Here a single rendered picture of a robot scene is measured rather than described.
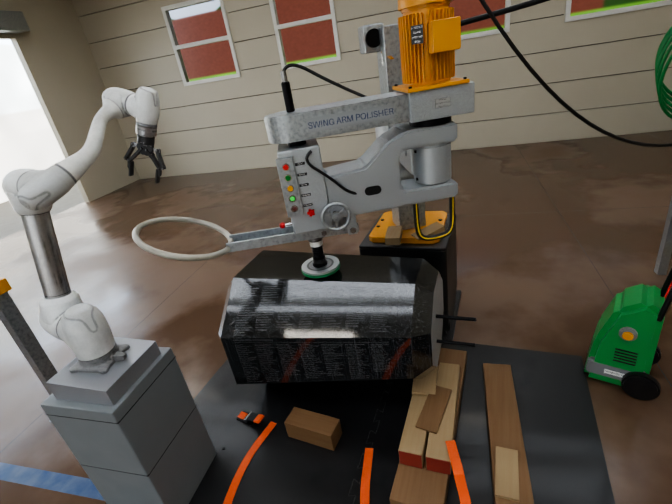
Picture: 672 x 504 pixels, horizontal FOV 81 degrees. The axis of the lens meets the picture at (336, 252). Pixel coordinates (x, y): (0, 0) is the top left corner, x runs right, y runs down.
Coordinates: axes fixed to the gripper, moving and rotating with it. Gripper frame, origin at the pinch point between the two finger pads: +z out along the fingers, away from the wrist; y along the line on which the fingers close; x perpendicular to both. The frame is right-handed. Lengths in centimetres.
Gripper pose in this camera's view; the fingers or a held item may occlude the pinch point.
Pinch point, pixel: (144, 177)
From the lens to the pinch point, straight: 216.5
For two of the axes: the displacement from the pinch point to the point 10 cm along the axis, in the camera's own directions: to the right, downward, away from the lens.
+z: -2.4, 8.9, 3.9
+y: 9.6, 2.7, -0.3
